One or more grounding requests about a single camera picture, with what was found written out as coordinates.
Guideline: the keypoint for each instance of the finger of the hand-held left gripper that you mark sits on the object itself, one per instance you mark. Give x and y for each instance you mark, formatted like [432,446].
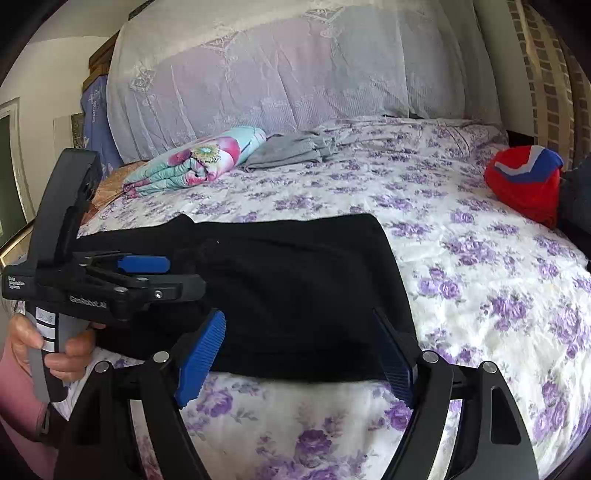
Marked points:
[143,264]
[175,287]

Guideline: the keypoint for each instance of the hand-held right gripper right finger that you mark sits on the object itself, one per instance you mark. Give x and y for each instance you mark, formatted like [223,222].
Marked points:
[395,360]

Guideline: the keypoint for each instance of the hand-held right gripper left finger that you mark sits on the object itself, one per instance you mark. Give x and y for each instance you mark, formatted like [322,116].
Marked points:
[203,355]

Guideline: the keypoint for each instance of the black pants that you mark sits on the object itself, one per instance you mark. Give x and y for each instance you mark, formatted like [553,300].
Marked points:
[300,300]

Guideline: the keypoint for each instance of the person's left forearm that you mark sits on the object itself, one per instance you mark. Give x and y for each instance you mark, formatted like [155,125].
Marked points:
[18,415]

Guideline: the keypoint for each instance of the person's left hand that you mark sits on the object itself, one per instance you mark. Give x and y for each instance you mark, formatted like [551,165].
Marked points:
[74,355]

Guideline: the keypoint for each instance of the orange patterned cloth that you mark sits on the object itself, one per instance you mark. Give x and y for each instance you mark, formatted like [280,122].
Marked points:
[115,184]

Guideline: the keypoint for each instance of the purple floral bed sheet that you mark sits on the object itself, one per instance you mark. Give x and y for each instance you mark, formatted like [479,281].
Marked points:
[485,286]

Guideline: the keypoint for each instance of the colourful folded quilt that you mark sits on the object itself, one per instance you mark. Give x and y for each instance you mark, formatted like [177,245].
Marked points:
[198,161]

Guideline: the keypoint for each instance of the blue patterned cloth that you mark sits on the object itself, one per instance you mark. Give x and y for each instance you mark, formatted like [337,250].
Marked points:
[97,120]

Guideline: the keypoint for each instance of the grey garment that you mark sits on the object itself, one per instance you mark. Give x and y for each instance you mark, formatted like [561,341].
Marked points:
[286,150]

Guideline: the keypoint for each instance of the red blue white garment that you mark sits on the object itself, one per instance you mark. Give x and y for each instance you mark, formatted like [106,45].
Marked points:
[521,194]

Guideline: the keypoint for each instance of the dark blue-grey cloth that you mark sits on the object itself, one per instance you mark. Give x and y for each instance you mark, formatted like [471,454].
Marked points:
[577,198]

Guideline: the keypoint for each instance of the beige checked curtain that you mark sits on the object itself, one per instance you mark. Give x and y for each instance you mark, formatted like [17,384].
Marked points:
[549,83]

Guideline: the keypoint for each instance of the framed wall picture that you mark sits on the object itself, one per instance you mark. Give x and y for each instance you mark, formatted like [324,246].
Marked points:
[7,175]

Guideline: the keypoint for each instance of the small wall poster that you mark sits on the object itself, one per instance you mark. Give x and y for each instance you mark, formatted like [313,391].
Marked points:
[69,131]

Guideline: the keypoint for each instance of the wooden bed frame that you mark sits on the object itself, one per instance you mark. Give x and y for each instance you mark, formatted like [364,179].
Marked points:
[99,64]

